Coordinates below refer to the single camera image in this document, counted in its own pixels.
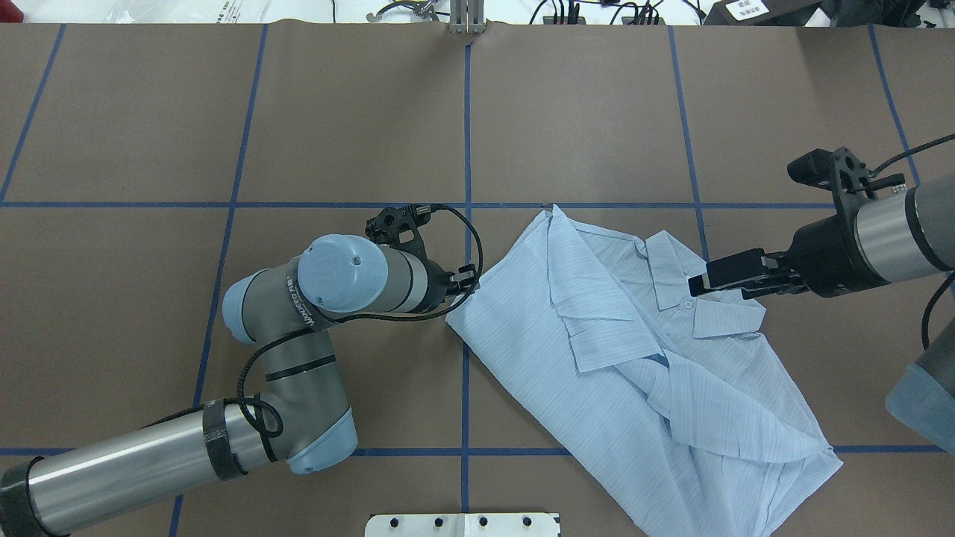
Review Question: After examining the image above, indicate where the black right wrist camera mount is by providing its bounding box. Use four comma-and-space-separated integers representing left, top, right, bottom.
786, 147, 908, 218

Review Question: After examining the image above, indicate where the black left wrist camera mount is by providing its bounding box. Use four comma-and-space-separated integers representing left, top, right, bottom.
364, 204, 433, 258

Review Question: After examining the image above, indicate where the white camera mast base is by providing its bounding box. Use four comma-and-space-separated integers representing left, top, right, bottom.
364, 512, 562, 536

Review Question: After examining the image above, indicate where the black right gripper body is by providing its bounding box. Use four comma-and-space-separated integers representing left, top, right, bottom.
705, 216, 888, 299

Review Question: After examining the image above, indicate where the light blue button-up shirt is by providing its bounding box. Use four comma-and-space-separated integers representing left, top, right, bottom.
447, 207, 842, 536

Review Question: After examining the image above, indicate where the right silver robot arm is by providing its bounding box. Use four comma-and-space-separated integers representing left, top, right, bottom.
689, 177, 954, 453

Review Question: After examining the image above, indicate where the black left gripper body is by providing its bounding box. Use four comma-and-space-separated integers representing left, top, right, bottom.
424, 259, 480, 310

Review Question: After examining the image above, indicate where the aluminium frame post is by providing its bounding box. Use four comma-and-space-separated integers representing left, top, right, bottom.
449, 0, 486, 35

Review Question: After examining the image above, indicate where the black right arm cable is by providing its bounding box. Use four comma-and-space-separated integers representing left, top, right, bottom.
869, 133, 955, 351

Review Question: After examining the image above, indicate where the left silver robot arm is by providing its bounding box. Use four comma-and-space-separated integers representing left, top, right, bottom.
2, 234, 483, 536

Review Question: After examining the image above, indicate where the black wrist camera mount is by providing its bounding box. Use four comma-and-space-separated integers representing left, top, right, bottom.
364, 204, 433, 258
786, 147, 908, 218

